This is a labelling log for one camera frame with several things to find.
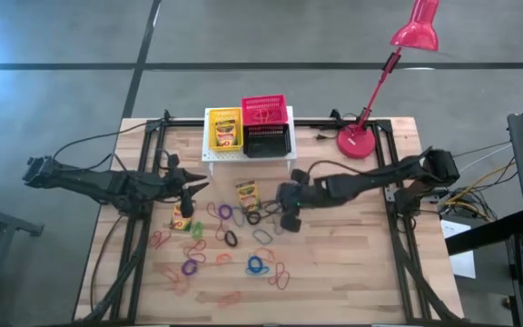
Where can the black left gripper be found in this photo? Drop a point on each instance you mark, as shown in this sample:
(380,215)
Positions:
(173,184)

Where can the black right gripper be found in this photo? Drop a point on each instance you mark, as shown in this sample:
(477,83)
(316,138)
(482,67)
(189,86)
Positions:
(302,194)

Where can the Crayola crayon box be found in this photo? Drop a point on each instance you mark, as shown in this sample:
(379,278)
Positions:
(226,132)
(177,223)
(248,195)

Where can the thin red rubber band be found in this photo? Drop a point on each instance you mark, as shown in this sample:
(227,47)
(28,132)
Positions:
(207,209)

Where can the small blue rubber band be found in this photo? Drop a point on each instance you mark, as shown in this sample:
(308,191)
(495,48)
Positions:
(233,218)

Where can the yellow plastic basket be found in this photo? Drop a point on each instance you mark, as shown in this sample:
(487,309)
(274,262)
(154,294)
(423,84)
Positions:
(211,136)

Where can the light blue rubber band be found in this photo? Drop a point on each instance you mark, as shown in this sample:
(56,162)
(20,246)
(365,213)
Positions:
(261,272)

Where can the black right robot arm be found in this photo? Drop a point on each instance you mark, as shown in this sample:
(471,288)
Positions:
(379,175)

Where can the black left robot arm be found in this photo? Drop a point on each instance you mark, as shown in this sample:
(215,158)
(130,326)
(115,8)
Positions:
(107,184)

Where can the red desk lamp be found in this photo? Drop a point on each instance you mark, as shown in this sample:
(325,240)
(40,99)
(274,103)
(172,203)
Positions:
(357,141)

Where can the white perforated shelf riser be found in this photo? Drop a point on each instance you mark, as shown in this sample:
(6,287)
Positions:
(225,155)

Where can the black plastic basket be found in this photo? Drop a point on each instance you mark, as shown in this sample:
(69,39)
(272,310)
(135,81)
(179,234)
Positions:
(266,143)

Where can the red plastic basket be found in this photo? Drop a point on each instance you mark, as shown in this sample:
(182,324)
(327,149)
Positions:
(282,102)

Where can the grey metal mounting plate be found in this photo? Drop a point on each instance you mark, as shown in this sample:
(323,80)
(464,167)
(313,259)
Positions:
(391,194)

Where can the white paper sheet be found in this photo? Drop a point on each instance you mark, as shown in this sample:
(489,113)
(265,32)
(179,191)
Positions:
(461,268)

